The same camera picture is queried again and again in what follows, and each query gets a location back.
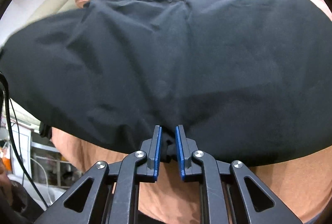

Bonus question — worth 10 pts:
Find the large black garment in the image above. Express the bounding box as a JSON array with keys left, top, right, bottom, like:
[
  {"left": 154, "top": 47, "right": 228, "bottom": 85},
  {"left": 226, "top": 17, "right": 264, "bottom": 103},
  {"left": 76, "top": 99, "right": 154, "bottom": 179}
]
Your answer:
[{"left": 0, "top": 0, "right": 332, "bottom": 165}]

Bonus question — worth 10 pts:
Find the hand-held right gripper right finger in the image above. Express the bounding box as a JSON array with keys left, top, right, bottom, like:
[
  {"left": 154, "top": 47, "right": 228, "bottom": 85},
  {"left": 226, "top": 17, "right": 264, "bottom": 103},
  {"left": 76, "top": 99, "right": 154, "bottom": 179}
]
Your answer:
[{"left": 175, "top": 125, "right": 304, "bottom": 224}]

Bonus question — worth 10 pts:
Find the thick black cable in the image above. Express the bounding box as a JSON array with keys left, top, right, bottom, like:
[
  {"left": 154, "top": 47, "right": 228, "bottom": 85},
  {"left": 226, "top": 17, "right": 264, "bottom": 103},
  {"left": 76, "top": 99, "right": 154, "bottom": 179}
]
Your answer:
[{"left": 0, "top": 71, "right": 50, "bottom": 209}]

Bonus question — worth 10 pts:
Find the orange quilted blanket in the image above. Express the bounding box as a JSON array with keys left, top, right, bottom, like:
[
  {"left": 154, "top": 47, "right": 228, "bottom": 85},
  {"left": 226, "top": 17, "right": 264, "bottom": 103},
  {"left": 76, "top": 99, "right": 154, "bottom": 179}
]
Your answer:
[{"left": 51, "top": 0, "right": 332, "bottom": 224}]

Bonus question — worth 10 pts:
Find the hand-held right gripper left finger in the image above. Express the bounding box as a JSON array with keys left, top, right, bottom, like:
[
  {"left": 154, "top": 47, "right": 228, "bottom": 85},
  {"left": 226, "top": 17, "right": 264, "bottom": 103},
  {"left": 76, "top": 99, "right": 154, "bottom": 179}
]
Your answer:
[{"left": 39, "top": 125, "right": 163, "bottom": 224}]

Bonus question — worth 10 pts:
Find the white shelf unit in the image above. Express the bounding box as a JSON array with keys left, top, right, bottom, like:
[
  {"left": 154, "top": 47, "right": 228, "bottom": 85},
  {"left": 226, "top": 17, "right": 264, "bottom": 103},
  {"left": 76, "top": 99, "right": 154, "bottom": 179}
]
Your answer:
[{"left": 0, "top": 99, "right": 71, "bottom": 191}]

